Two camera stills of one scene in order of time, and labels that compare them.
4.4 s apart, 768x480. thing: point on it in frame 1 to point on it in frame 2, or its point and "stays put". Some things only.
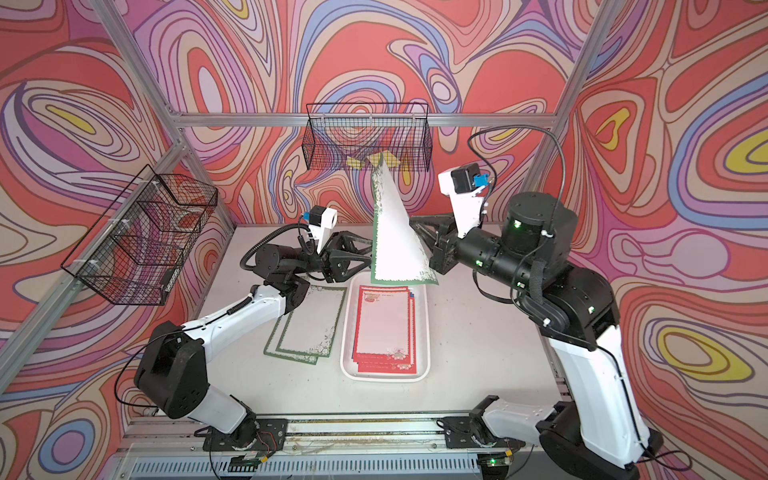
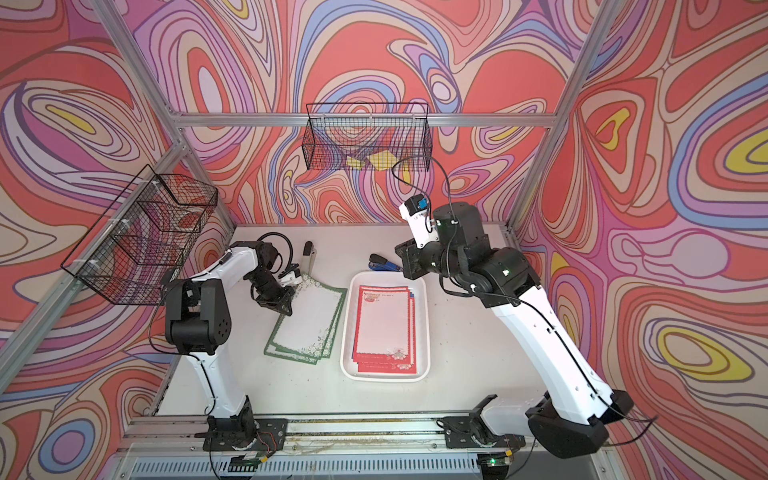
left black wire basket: [139, 247] stays put
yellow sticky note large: [389, 157] stays put
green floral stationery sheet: [311, 327] stays put
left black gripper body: [318, 263] to [272, 296]
